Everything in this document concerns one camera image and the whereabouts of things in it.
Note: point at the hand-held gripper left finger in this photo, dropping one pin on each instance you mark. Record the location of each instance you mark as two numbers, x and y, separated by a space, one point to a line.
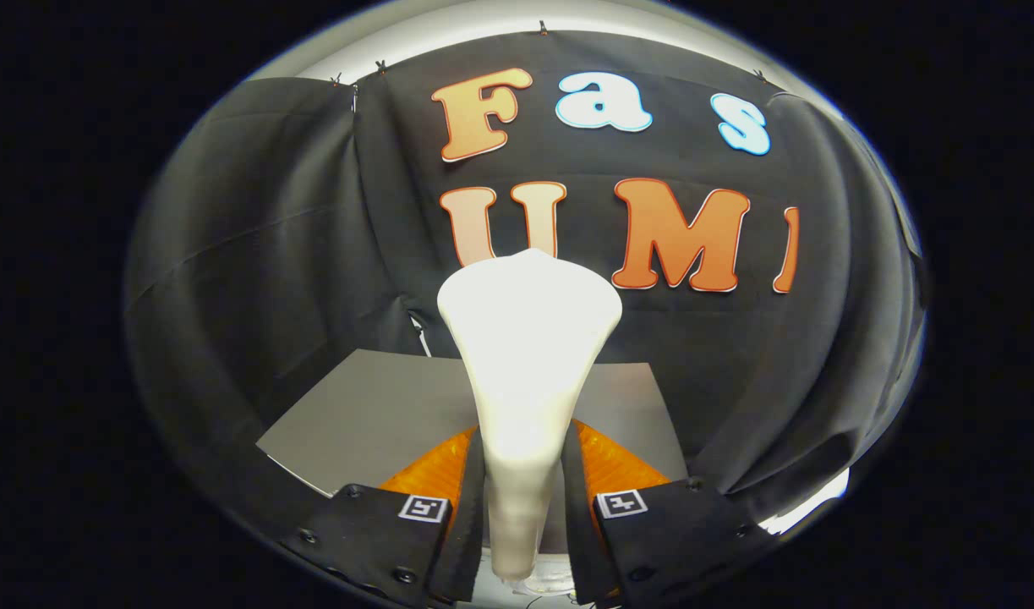
466 524

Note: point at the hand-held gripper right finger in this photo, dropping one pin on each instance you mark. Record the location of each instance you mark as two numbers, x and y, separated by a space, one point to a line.
577 524

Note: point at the white garment steamer head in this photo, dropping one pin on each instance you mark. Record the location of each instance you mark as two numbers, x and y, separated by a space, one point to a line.
525 355

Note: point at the grey metal cabinet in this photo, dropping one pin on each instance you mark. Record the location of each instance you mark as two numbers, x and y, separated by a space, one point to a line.
373 414

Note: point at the black backdrop cloth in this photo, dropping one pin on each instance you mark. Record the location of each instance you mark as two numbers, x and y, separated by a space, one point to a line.
254 254

